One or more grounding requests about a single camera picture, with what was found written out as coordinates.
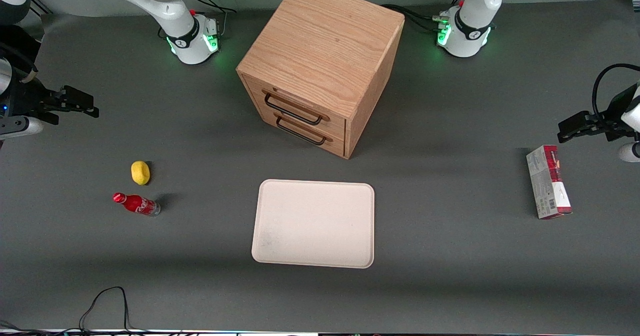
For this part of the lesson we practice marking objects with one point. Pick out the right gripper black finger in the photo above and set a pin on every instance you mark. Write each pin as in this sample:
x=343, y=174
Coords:
x=87, y=111
x=77, y=98

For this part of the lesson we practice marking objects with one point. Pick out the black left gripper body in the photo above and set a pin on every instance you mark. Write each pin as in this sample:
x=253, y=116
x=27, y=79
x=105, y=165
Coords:
x=611, y=119

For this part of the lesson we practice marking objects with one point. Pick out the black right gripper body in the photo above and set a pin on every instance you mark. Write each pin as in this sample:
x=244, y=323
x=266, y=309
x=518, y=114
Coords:
x=26, y=98

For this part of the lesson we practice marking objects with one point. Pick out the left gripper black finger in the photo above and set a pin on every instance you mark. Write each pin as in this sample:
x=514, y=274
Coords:
x=580, y=130
x=586, y=117

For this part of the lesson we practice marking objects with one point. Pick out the red coke bottle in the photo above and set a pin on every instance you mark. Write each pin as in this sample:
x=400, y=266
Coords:
x=137, y=204

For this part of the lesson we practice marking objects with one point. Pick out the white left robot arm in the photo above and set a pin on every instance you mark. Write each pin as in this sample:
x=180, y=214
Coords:
x=470, y=30

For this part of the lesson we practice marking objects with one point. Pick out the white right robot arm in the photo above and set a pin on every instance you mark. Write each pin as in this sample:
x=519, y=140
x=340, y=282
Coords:
x=170, y=0

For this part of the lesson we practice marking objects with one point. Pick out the beige plastic tray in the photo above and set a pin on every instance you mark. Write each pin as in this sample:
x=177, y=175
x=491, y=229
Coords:
x=314, y=223

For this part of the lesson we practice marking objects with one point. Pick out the grey and red carton box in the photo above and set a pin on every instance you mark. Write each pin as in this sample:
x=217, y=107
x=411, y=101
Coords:
x=547, y=183

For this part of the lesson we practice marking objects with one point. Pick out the yellow lemon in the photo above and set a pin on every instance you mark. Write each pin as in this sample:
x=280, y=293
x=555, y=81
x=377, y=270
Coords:
x=140, y=173

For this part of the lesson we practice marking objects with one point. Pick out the wooden drawer front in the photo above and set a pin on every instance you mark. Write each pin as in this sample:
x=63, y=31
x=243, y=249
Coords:
x=336, y=145
x=335, y=125

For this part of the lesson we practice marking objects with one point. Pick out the wooden drawer cabinet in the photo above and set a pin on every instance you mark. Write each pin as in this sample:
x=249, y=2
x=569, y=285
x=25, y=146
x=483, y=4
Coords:
x=325, y=45

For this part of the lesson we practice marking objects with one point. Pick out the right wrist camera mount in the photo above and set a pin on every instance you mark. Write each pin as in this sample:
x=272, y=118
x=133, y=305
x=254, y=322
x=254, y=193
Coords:
x=22, y=126

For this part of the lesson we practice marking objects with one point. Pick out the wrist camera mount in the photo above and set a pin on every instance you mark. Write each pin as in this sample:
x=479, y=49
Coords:
x=631, y=152
x=22, y=126

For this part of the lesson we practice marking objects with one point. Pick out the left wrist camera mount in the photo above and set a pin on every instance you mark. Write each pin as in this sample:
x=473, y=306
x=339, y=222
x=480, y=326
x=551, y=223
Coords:
x=631, y=152

